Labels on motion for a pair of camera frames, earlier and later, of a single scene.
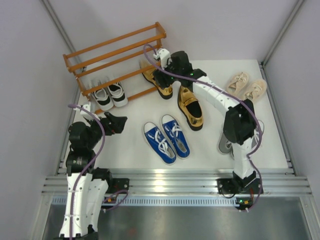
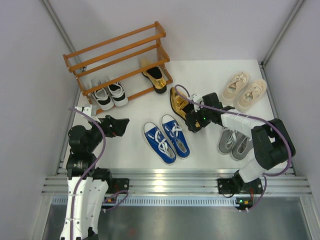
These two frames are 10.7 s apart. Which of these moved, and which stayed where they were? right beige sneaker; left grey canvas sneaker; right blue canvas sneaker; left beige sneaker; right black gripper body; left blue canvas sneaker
Moved: right black gripper body
Stayed: right beige sneaker; left grey canvas sneaker; left beige sneaker; right blue canvas sneaker; left blue canvas sneaker
